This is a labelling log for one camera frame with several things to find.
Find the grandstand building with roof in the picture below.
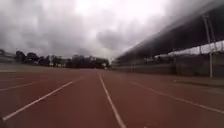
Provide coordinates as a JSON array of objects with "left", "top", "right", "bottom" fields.
[{"left": 111, "top": 0, "right": 224, "bottom": 78}]

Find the row of trees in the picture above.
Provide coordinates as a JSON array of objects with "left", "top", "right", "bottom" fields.
[{"left": 0, "top": 49, "right": 111, "bottom": 70}]

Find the pale pole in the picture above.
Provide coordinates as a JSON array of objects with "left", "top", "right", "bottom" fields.
[{"left": 203, "top": 14, "right": 214, "bottom": 79}]

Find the red running track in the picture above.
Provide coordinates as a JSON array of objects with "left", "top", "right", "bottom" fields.
[{"left": 0, "top": 68, "right": 224, "bottom": 128}]

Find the grass field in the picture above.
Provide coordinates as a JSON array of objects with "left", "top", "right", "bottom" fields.
[{"left": 0, "top": 63, "right": 81, "bottom": 74}]

